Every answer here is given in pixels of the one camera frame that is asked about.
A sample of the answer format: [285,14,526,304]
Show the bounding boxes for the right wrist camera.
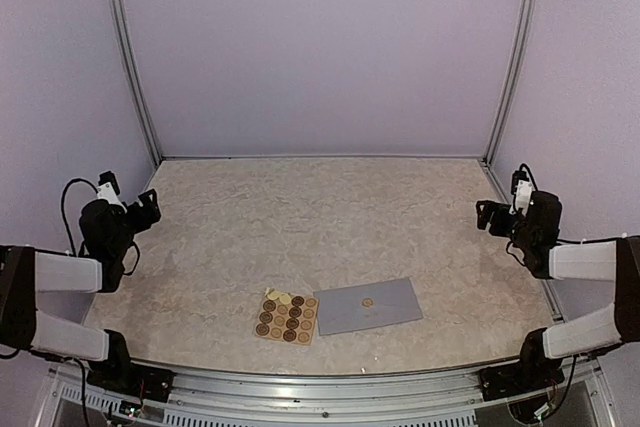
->
[510,169,535,216]

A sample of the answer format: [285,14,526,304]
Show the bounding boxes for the left aluminium frame post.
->
[108,0,163,167]

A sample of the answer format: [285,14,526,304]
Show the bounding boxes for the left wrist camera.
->
[97,171,126,210]

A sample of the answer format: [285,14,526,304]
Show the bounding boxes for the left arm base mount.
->
[87,357,175,403]

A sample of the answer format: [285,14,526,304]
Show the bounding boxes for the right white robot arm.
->
[476,190,639,391]

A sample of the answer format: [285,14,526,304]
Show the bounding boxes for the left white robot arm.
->
[1,184,161,392]

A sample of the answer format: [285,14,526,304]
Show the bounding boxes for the grey envelope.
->
[313,278,423,336]

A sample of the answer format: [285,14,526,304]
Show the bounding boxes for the aluminium frame post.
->
[108,0,163,167]
[482,0,536,169]

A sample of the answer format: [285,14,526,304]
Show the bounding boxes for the brown sticker sheet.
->
[253,288,320,346]

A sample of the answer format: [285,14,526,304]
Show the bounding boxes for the front aluminium rail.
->
[47,341,614,427]

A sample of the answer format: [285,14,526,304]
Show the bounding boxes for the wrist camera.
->
[510,169,535,216]
[97,171,126,210]

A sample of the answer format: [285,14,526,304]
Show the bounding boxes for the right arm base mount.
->
[478,358,565,401]

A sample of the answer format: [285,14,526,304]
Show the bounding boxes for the right aluminium frame post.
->
[482,0,536,169]

